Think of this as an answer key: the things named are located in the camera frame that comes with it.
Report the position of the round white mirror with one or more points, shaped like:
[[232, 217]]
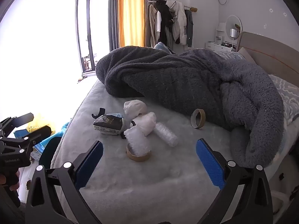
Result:
[[231, 24]]

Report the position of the yellow curtain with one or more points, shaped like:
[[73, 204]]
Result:
[[130, 14]]

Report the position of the clothes rack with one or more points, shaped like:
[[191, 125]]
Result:
[[186, 7]]

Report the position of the light blue patterned duvet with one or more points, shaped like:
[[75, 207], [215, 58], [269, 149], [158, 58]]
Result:
[[288, 93]]

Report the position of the white jacket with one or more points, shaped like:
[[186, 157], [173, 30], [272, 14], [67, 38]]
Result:
[[179, 18]]

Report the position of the white desktop organizer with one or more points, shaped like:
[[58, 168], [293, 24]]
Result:
[[220, 31]]

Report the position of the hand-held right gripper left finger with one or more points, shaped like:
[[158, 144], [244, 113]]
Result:
[[90, 165]]

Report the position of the dark framed balcony door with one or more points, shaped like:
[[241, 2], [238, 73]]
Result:
[[88, 28]]

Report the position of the white dresser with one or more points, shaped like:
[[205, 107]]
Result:
[[215, 45]]

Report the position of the tall cardboard tape core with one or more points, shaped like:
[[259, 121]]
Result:
[[203, 121]]

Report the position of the white shirt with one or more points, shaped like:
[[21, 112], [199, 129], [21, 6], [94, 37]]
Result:
[[158, 21]]

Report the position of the dark grey fleece blanket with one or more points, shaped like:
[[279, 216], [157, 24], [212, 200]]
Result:
[[175, 81]]

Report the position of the blue snack bag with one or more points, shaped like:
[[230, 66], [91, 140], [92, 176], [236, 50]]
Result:
[[21, 133]]

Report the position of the white sock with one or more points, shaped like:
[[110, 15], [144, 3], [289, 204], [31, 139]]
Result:
[[146, 123]]

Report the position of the beige bed headboard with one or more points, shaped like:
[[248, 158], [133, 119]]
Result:
[[273, 51]]

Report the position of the light blue tissue packet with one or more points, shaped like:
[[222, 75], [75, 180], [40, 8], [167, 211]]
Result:
[[118, 115]]

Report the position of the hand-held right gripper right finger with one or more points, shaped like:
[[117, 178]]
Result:
[[209, 165]]

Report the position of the bed with light grey sheet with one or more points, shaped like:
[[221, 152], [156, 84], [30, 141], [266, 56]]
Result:
[[140, 186]]

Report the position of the person's left hand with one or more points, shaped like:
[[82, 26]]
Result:
[[15, 187]]

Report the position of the yellow plastic bag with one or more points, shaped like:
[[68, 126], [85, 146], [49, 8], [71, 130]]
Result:
[[35, 127]]

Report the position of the black packet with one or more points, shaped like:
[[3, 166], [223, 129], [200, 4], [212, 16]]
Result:
[[107, 123]]

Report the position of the brown tape roll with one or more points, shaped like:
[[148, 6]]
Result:
[[132, 156]]

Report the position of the small grey table lamp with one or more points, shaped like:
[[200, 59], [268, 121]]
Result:
[[233, 33]]

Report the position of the beige pillow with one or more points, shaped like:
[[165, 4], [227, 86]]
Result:
[[245, 54]]

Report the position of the black curved band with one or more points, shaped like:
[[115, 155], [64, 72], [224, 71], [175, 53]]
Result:
[[101, 111]]

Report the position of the white plastic bag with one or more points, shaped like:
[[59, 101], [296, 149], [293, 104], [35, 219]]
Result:
[[134, 107]]

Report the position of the white bedside cabinet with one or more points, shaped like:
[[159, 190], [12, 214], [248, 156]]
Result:
[[287, 182]]

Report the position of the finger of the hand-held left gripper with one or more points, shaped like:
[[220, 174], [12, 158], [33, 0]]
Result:
[[41, 131], [23, 117]]

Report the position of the clear bubble wrap piece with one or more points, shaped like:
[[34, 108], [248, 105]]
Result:
[[136, 141]]

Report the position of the grey-blue garment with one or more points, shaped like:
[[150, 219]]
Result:
[[190, 30]]

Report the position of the beige coat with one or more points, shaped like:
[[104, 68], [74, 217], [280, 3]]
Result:
[[151, 25]]

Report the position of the clear bubble wrap roll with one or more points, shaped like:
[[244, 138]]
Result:
[[165, 135]]

